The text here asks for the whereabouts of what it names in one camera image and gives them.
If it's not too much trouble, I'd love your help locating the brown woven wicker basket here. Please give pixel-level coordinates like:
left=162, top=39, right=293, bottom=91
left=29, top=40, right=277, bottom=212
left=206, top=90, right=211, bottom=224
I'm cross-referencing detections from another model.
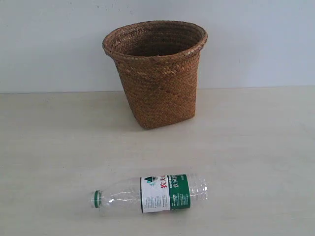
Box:
left=102, top=20, right=208, bottom=129

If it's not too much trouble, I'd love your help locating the clear plastic water bottle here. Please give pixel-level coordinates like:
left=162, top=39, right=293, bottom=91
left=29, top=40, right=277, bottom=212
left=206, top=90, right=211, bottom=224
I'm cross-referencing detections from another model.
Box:
left=89, top=174, right=208, bottom=215

